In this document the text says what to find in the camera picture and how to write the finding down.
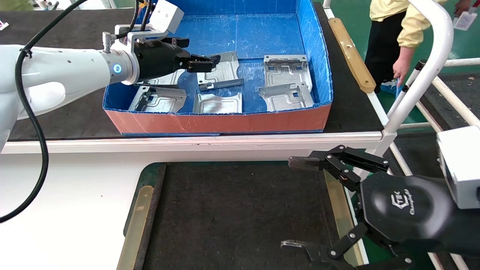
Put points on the person in yellow jacket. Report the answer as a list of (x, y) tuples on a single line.
[(382, 45)]

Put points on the small pink white item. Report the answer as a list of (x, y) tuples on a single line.
[(3, 26)]

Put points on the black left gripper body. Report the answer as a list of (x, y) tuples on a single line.
[(157, 60)]

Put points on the white card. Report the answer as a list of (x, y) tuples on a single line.
[(465, 20)]

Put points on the long tan wooden strip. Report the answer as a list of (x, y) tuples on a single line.
[(352, 56), (137, 221), (335, 202)]

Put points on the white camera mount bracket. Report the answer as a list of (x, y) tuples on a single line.
[(150, 30)]

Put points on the white pole with black cap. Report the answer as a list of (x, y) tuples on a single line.
[(422, 64)]

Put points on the small black work mat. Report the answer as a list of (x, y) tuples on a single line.
[(240, 210)]

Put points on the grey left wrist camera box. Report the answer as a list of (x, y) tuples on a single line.
[(167, 17)]

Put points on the white tube frame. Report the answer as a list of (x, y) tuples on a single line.
[(435, 56)]

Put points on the blue shoe cover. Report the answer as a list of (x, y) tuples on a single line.
[(388, 87)]

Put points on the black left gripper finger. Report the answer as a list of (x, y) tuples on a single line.
[(198, 67), (206, 59)]

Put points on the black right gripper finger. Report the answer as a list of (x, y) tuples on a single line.
[(322, 260), (307, 163)]

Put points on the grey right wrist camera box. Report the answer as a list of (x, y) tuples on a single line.
[(463, 168)]

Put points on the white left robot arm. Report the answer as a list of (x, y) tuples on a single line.
[(63, 67)]

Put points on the white table edge rail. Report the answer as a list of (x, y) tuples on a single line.
[(225, 144)]

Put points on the large black table mat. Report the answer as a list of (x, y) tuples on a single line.
[(67, 22)]

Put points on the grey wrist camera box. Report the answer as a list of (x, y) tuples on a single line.
[(167, 17), (463, 168)]

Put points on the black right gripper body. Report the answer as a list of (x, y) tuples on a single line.
[(405, 210)]

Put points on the blue box with orange side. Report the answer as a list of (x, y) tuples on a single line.
[(243, 33)]

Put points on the stamped silver metal bracket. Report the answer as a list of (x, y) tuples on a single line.
[(217, 105), (165, 79), (225, 73), (161, 101), (287, 99), (287, 73)]

